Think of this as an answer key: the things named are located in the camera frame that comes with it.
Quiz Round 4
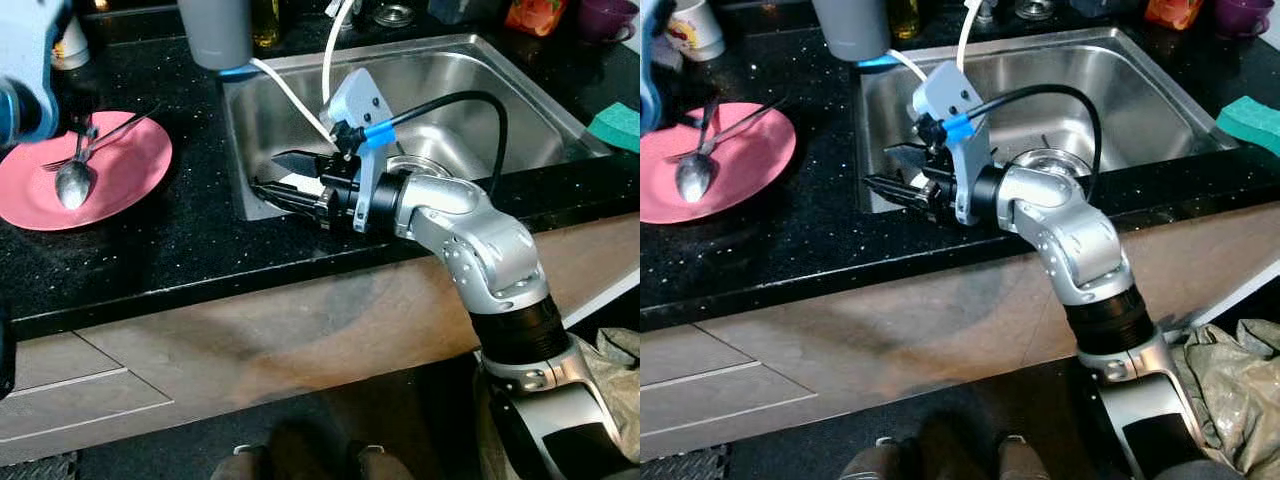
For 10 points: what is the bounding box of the grey cup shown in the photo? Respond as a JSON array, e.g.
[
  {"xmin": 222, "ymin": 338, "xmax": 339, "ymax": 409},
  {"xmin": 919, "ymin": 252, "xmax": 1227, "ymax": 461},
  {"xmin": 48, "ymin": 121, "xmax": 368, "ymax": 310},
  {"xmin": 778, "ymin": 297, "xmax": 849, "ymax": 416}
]
[
  {"xmin": 177, "ymin": 0, "xmax": 254, "ymax": 71},
  {"xmin": 812, "ymin": 0, "xmax": 891, "ymax": 63}
]

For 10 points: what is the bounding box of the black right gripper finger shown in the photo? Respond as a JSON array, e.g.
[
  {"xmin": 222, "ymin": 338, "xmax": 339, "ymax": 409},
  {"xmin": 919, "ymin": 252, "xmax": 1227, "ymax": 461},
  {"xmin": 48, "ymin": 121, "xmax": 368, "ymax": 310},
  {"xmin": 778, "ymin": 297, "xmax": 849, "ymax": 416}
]
[
  {"xmin": 885, "ymin": 143, "xmax": 936, "ymax": 171},
  {"xmin": 272, "ymin": 148, "xmax": 336, "ymax": 179},
  {"xmin": 250, "ymin": 180, "xmax": 326, "ymax": 223},
  {"xmin": 863, "ymin": 173, "xmax": 931, "ymax": 213}
]

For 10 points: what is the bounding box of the grey-green plastic bag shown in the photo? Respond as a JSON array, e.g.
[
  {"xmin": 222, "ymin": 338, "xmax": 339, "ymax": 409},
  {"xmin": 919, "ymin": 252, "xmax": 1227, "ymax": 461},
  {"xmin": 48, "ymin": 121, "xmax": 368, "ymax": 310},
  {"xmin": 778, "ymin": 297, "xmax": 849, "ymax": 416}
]
[
  {"xmin": 1160, "ymin": 318, "xmax": 1280, "ymax": 471},
  {"xmin": 590, "ymin": 328, "xmax": 641, "ymax": 471}
]

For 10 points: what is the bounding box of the silver fork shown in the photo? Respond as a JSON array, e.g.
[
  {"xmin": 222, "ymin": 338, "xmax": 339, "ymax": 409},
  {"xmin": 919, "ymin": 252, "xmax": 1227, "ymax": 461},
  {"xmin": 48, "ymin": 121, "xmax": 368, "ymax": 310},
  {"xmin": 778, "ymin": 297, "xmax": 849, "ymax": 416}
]
[
  {"xmin": 665, "ymin": 98, "xmax": 786, "ymax": 166},
  {"xmin": 40, "ymin": 103, "xmax": 163, "ymax": 173}
]

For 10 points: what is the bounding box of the pink round plate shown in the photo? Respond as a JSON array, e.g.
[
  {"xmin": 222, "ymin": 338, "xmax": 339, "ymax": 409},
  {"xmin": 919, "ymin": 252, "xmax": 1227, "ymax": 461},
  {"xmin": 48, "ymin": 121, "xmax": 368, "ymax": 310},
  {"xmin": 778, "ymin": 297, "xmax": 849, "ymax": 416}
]
[
  {"xmin": 0, "ymin": 110, "xmax": 174, "ymax": 232},
  {"xmin": 640, "ymin": 102, "xmax": 798, "ymax": 225}
]

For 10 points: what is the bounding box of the purple cup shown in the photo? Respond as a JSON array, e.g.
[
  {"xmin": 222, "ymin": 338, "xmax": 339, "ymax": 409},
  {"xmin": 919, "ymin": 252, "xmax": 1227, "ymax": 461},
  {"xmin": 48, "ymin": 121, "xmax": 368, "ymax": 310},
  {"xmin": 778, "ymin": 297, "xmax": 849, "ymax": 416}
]
[
  {"xmin": 577, "ymin": 0, "xmax": 639, "ymax": 44},
  {"xmin": 1213, "ymin": 0, "xmax": 1276, "ymax": 39}
]

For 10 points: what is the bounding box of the orange packet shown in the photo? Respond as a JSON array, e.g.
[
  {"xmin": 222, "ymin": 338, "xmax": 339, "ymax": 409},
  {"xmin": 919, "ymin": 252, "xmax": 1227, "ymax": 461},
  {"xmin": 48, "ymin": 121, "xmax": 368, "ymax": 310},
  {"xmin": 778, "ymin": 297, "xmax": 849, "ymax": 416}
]
[
  {"xmin": 1145, "ymin": 0, "xmax": 1208, "ymax": 31},
  {"xmin": 505, "ymin": 0, "xmax": 573, "ymax": 38}
]

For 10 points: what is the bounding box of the beige kitchen cabinet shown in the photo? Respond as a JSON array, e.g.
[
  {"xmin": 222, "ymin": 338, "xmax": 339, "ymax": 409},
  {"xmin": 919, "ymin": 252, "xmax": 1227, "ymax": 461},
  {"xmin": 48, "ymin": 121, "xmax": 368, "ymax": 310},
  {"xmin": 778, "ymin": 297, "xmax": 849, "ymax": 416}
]
[
  {"xmin": 0, "ymin": 212, "xmax": 641, "ymax": 466},
  {"xmin": 640, "ymin": 200, "xmax": 1280, "ymax": 461}
]

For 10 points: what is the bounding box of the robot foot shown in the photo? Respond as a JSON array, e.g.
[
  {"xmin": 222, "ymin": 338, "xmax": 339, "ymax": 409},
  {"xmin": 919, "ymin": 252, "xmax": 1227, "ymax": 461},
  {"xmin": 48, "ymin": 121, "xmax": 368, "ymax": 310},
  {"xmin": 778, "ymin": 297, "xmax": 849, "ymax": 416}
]
[
  {"xmin": 840, "ymin": 435, "xmax": 896, "ymax": 480},
  {"xmin": 995, "ymin": 433, "xmax": 1051, "ymax": 480},
  {"xmin": 355, "ymin": 445, "xmax": 413, "ymax": 480},
  {"xmin": 212, "ymin": 445, "xmax": 266, "ymax": 480}
]

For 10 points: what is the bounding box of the stainless steel sink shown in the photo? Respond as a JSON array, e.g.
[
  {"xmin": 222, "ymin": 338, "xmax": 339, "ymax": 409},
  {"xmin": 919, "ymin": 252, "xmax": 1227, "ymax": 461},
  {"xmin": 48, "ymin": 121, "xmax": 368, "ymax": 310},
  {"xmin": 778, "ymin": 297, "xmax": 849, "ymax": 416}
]
[
  {"xmin": 855, "ymin": 27, "xmax": 1241, "ymax": 214},
  {"xmin": 220, "ymin": 33, "xmax": 613, "ymax": 223}
]

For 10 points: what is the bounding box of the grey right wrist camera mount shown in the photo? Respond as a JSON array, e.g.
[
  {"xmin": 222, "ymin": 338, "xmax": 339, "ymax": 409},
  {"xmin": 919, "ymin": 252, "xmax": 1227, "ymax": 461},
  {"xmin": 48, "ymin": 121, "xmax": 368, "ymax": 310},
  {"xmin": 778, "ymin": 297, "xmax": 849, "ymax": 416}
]
[
  {"xmin": 320, "ymin": 67, "xmax": 396, "ymax": 233},
  {"xmin": 910, "ymin": 60, "xmax": 991, "ymax": 226}
]

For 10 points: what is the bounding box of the white hose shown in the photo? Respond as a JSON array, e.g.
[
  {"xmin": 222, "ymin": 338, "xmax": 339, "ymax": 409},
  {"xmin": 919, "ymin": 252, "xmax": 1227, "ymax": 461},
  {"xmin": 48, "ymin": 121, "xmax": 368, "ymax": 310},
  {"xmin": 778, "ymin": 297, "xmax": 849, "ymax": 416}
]
[
  {"xmin": 248, "ymin": 0, "xmax": 359, "ymax": 141},
  {"xmin": 885, "ymin": 0, "xmax": 986, "ymax": 86}
]

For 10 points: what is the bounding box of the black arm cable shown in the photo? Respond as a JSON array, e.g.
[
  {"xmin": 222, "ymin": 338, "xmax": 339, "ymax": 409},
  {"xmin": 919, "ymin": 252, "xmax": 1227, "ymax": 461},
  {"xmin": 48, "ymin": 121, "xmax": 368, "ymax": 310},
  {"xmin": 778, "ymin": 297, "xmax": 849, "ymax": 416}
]
[
  {"xmin": 385, "ymin": 92, "xmax": 509, "ymax": 196},
  {"xmin": 975, "ymin": 84, "xmax": 1103, "ymax": 201}
]

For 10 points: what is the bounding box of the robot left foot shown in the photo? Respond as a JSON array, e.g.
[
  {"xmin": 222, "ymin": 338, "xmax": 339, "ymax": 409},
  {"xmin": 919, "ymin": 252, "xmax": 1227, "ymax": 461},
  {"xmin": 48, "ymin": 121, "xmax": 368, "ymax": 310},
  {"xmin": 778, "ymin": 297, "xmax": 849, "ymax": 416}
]
[
  {"xmin": 212, "ymin": 445, "xmax": 266, "ymax": 480},
  {"xmin": 840, "ymin": 435, "xmax": 896, "ymax": 480}
]

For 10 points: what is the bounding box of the green sponge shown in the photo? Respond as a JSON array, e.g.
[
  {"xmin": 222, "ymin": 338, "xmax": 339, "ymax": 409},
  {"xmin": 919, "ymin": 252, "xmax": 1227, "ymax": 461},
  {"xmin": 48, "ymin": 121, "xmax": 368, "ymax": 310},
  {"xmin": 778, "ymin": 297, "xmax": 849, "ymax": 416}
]
[
  {"xmin": 586, "ymin": 100, "xmax": 641, "ymax": 153},
  {"xmin": 1215, "ymin": 95, "xmax": 1280, "ymax": 156}
]

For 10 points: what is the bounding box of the yellow oil bottle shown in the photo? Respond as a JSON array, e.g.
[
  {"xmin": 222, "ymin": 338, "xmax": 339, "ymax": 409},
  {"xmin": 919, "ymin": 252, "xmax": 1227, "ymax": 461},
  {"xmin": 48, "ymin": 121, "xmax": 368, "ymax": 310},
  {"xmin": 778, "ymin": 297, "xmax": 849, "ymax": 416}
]
[
  {"xmin": 888, "ymin": 0, "xmax": 921, "ymax": 41},
  {"xmin": 250, "ymin": 0, "xmax": 283, "ymax": 48}
]

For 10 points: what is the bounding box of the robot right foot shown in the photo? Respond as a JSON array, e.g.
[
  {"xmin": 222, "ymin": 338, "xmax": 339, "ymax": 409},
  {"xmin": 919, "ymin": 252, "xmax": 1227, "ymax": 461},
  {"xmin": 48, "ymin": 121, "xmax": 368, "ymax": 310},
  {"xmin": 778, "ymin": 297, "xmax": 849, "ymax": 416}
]
[
  {"xmin": 355, "ymin": 445, "xmax": 413, "ymax": 480},
  {"xmin": 995, "ymin": 433, "xmax": 1051, "ymax": 480}
]

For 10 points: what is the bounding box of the dark plastic container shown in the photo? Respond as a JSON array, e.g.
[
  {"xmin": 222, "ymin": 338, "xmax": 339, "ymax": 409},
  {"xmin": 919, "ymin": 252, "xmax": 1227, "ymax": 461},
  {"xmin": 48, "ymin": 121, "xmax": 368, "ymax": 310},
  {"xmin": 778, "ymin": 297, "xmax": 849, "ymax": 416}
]
[
  {"xmin": 1075, "ymin": 0, "xmax": 1146, "ymax": 18},
  {"xmin": 432, "ymin": 0, "xmax": 506, "ymax": 24}
]

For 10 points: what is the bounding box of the white printed mug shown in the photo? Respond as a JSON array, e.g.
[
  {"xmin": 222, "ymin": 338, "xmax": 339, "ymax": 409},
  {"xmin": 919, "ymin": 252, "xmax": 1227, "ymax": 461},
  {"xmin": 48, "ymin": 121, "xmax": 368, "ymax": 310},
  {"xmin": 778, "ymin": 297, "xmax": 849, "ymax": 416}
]
[
  {"xmin": 667, "ymin": 0, "xmax": 726, "ymax": 63},
  {"xmin": 50, "ymin": 15, "xmax": 91, "ymax": 71}
]

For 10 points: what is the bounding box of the black foam floor mat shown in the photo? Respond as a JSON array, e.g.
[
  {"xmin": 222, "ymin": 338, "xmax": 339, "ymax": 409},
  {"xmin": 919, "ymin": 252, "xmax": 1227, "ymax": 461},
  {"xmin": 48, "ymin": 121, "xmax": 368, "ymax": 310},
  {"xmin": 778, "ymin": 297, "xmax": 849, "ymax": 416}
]
[
  {"xmin": 640, "ymin": 445, "xmax": 729, "ymax": 480},
  {"xmin": 0, "ymin": 452, "xmax": 79, "ymax": 480}
]

